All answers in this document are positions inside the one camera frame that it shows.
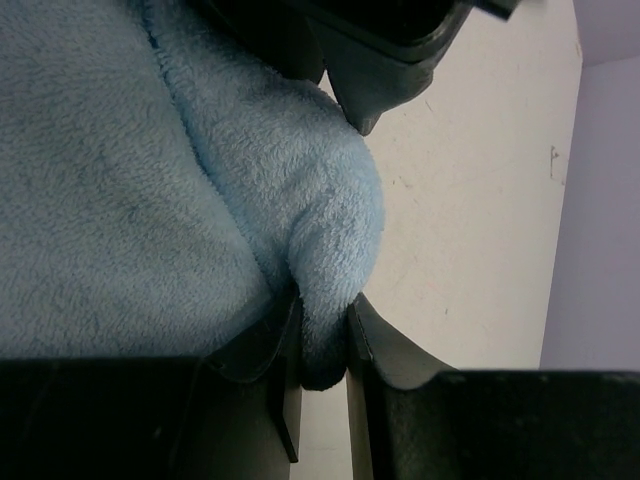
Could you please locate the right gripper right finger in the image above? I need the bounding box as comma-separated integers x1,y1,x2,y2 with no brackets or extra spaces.
347,296,639,479

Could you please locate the light blue towel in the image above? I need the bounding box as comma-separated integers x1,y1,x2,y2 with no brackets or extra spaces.
1,1,384,390

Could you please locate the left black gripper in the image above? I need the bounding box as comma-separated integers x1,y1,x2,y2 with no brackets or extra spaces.
189,0,518,136

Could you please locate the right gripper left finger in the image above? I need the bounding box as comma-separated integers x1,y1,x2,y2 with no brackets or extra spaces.
1,287,302,479

